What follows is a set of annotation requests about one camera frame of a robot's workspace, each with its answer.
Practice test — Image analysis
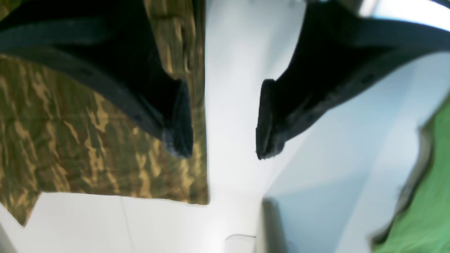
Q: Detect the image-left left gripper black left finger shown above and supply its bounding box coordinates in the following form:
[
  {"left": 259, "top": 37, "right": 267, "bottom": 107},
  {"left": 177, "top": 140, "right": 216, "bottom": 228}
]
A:
[{"left": 0, "top": 0, "right": 193, "bottom": 158}]

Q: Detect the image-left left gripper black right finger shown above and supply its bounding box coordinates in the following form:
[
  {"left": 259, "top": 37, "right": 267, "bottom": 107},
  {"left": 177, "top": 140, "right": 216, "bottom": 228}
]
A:
[{"left": 256, "top": 0, "right": 450, "bottom": 160}]

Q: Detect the camouflage T-shirt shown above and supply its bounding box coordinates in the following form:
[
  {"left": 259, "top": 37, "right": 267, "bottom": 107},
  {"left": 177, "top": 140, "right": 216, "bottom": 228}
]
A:
[{"left": 1, "top": 0, "right": 210, "bottom": 226}]

